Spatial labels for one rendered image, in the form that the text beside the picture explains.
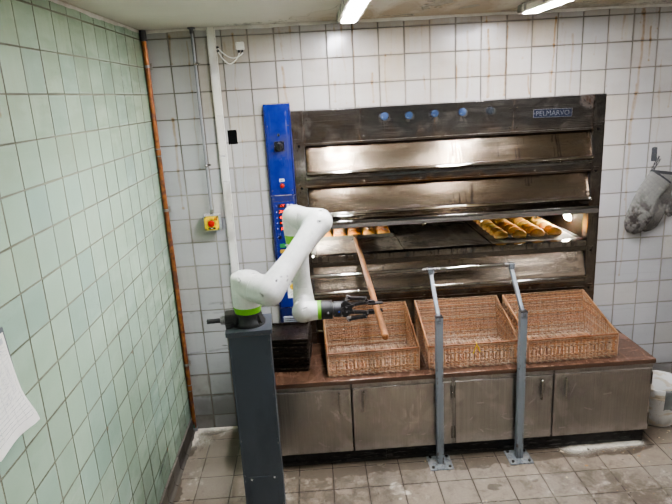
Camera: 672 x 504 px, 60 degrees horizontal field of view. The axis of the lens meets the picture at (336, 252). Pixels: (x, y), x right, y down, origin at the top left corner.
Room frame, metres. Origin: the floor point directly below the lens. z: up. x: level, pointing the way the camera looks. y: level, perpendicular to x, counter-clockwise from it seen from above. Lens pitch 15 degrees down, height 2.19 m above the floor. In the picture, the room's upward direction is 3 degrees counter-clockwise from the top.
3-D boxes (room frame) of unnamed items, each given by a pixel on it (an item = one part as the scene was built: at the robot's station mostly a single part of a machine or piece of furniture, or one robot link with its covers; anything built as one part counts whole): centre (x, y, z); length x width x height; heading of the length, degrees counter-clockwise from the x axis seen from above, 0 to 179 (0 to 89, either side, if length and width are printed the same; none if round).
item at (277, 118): (4.56, 0.34, 1.07); 1.93 x 0.16 x 2.15; 2
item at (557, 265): (3.66, -0.74, 1.02); 1.79 x 0.11 x 0.19; 92
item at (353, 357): (3.38, -0.17, 0.72); 0.56 x 0.49 x 0.28; 93
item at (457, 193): (3.66, -0.74, 1.54); 1.79 x 0.11 x 0.19; 92
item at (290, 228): (2.74, 0.18, 1.60); 0.13 x 0.12 x 0.18; 46
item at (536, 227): (4.12, -1.31, 1.21); 0.61 x 0.48 x 0.06; 2
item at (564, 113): (3.69, -0.74, 1.99); 1.80 x 0.08 x 0.21; 92
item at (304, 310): (2.63, 0.16, 1.20); 0.14 x 0.13 x 0.11; 92
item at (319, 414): (3.37, -0.64, 0.29); 2.42 x 0.56 x 0.58; 92
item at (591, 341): (3.41, -1.36, 0.72); 0.56 x 0.49 x 0.28; 93
